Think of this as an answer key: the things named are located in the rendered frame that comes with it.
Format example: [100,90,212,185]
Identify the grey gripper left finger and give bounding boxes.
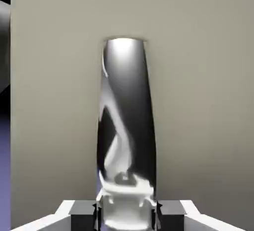
[10,200,102,231]

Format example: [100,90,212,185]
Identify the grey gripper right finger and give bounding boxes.
[153,200,243,231]

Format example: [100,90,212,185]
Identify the curved shiny metal door handle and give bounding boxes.
[96,37,158,231]

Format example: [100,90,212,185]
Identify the beige cabinet door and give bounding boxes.
[10,0,254,231]

